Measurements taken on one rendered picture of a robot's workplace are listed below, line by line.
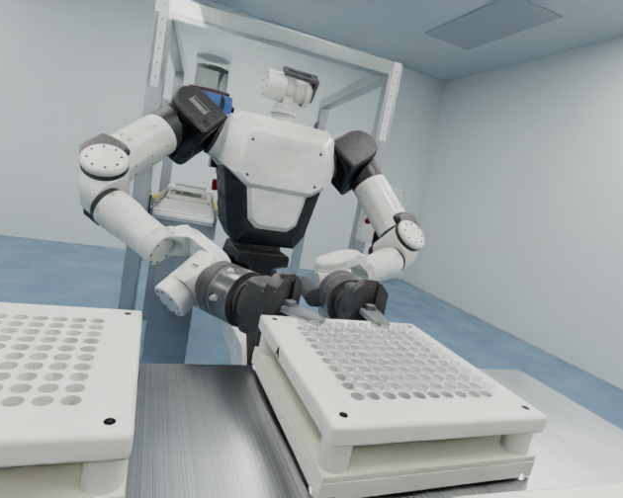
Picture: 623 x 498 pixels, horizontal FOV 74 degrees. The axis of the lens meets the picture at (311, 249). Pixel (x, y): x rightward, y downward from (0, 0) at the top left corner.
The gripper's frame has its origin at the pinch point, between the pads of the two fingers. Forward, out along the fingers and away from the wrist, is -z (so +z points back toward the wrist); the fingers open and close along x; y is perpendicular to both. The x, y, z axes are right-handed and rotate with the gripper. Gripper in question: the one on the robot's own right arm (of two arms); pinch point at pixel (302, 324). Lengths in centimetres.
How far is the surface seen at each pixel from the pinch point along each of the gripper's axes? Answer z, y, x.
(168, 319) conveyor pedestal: 127, -75, 57
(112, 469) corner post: -8.1, 30.9, 2.2
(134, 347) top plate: 2.8, 23.2, -0.5
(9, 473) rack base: -2.4, 34.8, 4.0
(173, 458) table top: -5.3, 23.4, 6.6
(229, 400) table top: -1.0, 12.9, 6.7
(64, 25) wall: 458, -151, -128
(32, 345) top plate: 7.2, 30.4, -0.5
